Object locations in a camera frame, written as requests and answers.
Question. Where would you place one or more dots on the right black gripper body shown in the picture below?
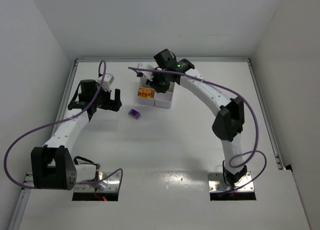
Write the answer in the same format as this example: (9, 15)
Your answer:
(158, 85)

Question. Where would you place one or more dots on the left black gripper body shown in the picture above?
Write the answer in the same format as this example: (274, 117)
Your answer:
(110, 102)

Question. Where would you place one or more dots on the orange printed round lego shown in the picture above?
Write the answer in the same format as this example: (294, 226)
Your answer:
(146, 93)

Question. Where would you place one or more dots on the purple arch lego with red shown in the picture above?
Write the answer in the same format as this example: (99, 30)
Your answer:
(133, 113)

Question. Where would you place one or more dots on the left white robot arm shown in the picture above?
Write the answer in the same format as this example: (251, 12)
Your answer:
(52, 164)

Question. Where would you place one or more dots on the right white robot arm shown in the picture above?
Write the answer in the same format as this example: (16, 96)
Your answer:
(228, 112)

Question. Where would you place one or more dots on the white six-compartment container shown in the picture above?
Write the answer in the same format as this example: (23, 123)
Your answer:
(163, 100)

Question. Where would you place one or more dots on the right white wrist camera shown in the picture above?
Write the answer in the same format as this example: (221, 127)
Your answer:
(145, 70)

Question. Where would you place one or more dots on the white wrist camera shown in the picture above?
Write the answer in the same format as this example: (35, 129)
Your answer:
(106, 81)
(145, 70)

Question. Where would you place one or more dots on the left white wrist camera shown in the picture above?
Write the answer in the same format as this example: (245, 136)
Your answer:
(106, 81)

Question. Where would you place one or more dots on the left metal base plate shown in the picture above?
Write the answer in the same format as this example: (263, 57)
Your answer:
(109, 185)

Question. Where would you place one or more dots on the metal base plate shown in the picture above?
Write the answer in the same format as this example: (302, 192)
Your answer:
(217, 184)
(109, 185)

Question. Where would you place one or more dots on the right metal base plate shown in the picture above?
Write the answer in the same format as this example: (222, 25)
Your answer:
(217, 184)

